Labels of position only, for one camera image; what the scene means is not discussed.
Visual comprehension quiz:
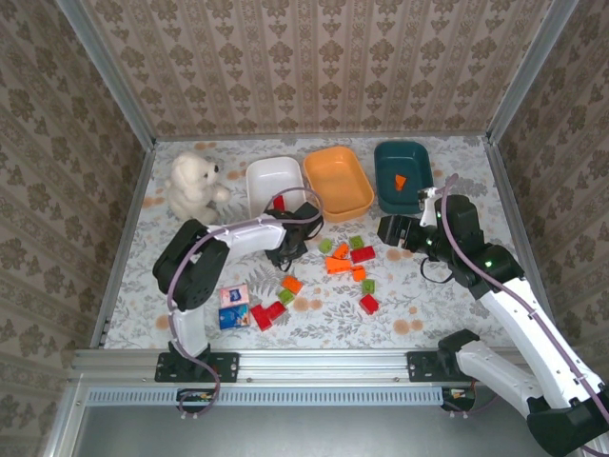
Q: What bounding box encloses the teal plastic container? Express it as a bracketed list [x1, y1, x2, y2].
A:
[373, 140, 435, 215]

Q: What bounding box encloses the wide aluminium base rail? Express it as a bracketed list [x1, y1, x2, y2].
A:
[70, 348, 524, 385]

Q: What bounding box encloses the aluminium side rail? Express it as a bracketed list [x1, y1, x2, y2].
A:
[89, 142, 157, 351]
[484, 137, 548, 310]

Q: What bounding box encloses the thin aluminium rail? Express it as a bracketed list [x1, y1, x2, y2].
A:
[154, 134, 491, 143]

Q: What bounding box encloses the white teddy bear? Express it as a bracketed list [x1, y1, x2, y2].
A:
[164, 150, 233, 225]

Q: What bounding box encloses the blue tissue pack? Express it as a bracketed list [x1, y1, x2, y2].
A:
[218, 304, 252, 331]

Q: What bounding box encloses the pink tissue pack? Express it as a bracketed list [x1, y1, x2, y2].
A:
[219, 283, 251, 308]

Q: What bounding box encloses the white plastic container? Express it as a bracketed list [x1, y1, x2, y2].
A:
[245, 155, 309, 221]

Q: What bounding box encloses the orange plastic container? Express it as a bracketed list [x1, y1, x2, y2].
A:
[303, 145, 376, 224]

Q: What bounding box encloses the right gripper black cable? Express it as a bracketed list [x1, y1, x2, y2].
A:
[418, 255, 459, 286]

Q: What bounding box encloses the aluminium frame post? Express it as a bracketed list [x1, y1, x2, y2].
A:
[485, 0, 580, 144]
[54, 0, 158, 149]

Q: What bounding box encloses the grey slotted cable duct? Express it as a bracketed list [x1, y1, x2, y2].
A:
[85, 386, 446, 407]

